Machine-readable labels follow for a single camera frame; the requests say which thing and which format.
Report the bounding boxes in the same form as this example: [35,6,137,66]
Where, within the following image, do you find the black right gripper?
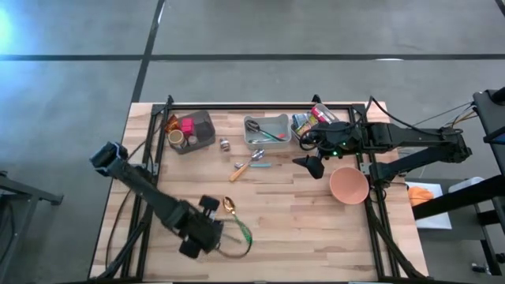
[291,122,360,181]

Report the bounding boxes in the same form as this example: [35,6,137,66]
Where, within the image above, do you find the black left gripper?
[175,195,224,260]

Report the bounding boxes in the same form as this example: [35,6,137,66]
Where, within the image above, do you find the spoon with red handle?
[248,133,286,144]

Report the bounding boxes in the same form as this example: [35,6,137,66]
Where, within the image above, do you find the spoon with teal handle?
[252,128,286,143]

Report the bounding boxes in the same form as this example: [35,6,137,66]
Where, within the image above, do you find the black spoon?
[245,119,277,139]

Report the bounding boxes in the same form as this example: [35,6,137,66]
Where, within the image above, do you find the round can with tan lid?
[167,129,186,149]

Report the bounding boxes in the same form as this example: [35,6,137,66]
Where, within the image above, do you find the salmon pink bowl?
[329,166,371,205]

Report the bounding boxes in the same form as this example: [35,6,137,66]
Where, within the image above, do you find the white plastic bin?
[243,113,292,151]

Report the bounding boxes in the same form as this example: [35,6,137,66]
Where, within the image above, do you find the dark grey plastic bin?
[165,109,217,155]

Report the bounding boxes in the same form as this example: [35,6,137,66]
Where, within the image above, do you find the orange cloth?
[407,185,435,207]

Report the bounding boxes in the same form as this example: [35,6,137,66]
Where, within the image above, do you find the white sheet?
[405,180,453,230]

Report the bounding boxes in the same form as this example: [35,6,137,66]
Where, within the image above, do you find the black metal stand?
[412,87,505,277]

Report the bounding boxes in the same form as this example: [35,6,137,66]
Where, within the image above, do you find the white plastic container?
[448,176,485,194]

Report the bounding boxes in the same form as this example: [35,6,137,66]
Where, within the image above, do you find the grey metal stand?
[0,170,64,284]

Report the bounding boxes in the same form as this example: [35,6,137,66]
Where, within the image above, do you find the gold spoon with green handle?
[222,196,254,245]

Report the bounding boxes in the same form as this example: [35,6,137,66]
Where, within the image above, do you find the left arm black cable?
[215,219,254,260]

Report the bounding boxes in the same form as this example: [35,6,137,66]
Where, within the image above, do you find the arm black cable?
[298,95,457,153]
[215,219,254,260]

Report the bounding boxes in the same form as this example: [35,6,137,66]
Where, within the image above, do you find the spoon with orange handle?
[228,148,266,183]

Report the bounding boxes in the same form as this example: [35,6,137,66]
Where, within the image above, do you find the light grey handled bin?
[290,103,341,143]

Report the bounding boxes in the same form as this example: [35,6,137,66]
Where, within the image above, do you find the thin brown cable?
[104,185,135,271]

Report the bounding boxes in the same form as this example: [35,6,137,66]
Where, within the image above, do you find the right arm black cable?
[298,95,457,153]

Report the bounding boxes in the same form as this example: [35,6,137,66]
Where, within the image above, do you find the black aluminium table frame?
[94,94,430,283]

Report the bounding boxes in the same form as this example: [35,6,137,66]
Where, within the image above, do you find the thin coloured wires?
[394,101,478,135]

